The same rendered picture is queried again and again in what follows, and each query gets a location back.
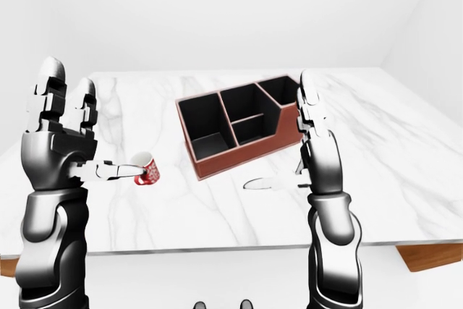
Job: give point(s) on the red-brown desk caddy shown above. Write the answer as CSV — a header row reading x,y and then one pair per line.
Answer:
x,y
235,124

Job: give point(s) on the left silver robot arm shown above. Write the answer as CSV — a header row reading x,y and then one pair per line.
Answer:
x,y
50,247

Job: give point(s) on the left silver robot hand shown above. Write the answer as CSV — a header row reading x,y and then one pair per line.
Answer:
x,y
50,150

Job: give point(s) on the small dark rounded shape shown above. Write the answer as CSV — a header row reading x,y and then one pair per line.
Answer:
x,y
199,304
246,304

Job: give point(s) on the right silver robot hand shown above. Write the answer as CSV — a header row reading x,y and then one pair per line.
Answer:
x,y
322,157

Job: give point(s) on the red patterned mug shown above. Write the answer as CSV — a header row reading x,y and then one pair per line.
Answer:
x,y
148,169

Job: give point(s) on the brown wooden table base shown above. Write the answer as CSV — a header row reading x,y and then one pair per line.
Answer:
x,y
428,255

